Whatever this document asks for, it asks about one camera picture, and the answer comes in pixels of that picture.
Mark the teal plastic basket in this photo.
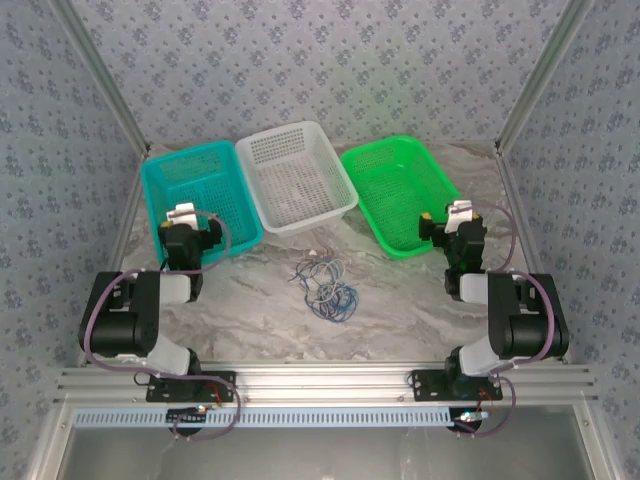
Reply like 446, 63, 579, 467
139, 139, 265, 266

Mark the green plastic basket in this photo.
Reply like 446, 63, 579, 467
339, 134, 464, 262

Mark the dark blue cable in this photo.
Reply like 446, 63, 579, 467
291, 257, 317, 301

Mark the white plastic basket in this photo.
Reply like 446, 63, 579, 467
234, 120, 360, 236

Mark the white cable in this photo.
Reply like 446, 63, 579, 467
312, 256, 347, 291
305, 277, 346, 307

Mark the light blue cable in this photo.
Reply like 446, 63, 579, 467
319, 282, 361, 321

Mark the pile of thin cables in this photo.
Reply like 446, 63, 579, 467
293, 264, 331, 314

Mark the dark purple cable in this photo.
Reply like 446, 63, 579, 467
312, 279, 357, 319
309, 284, 354, 316

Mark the small black circuit board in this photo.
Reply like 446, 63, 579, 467
166, 405, 209, 425
451, 408, 490, 434

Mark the grey metal panel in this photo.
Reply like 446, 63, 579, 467
59, 424, 594, 480

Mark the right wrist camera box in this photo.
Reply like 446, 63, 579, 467
445, 198, 475, 235

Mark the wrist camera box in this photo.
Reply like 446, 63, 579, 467
445, 198, 475, 235
165, 201, 199, 227

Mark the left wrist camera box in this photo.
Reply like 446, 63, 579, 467
165, 201, 199, 227

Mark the aluminium side rail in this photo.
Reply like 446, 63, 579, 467
494, 148, 572, 365
77, 148, 153, 369

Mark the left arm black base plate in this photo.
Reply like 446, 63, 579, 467
146, 370, 237, 404

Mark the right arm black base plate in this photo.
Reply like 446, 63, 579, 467
410, 368, 504, 403

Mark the aluminium frame post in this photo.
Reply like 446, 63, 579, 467
493, 0, 599, 156
47, 0, 153, 157

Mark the aluminium mounting rail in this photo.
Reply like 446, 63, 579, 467
53, 362, 600, 407

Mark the slotted grey cable duct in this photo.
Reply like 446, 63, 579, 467
73, 407, 454, 430

